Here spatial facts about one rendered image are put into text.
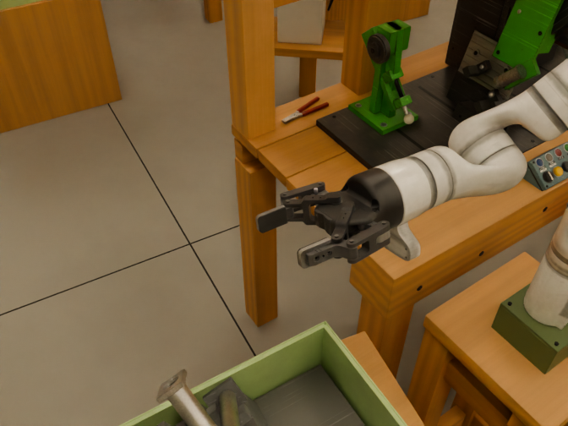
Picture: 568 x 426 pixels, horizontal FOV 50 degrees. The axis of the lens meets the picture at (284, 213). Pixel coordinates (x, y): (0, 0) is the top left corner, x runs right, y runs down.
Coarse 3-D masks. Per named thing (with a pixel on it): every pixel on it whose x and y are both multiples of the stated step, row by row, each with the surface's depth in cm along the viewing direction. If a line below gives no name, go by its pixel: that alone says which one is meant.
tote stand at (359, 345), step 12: (360, 336) 133; (348, 348) 130; (360, 348) 130; (372, 348) 130; (360, 360) 128; (372, 360) 128; (372, 372) 126; (384, 372) 126; (384, 384) 124; (396, 384) 124; (396, 396) 122; (396, 408) 121; (408, 408) 121; (408, 420) 119; (420, 420) 119
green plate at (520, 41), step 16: (528, 0) 151; (544, 0) 148; (560, 0) 145; (512, 16) 156; (528, 16) 152; (544, 16) 149; (512, 32) 156; (528, 32) 153; (544, 32) 149; (496, 48) 161; (512, 48) 157; (528, 48) 154; (544, 48) 156; (512, 64) 158
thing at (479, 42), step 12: (480, 36) 166; (468, 48) 170; (480, 48) 167; (492, 48) 164; (468, 60) 171; (480, 60) 168; (492, 60) 165; (492, 72) 165; (504, 72) 162; (480, 84) 169; (492, 84) 166; (504, 96) 164
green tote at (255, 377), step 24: (312, 336) 114; (336, 336) 112; (264, 360) 110; (288, 360) 115; (312, 360) 120; (336, 360) 114; (216, 384) 106; (240, 384) 111; (264, 384) 115; (336, 384) 119; (360, 384) 108; (168, 408) 103; (360, 408) 113; (384, 408) 103
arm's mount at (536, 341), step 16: (512, 304) 121; (496, 320) 125; (512, 320) 121; (528, 320) 118; (512, 336) 123; (528, 336) 119; (544, 336) 116; (560, 336) 116; (528, 352) 120; (544, 352) 117; (560, 352) 116; (544, 368) 118
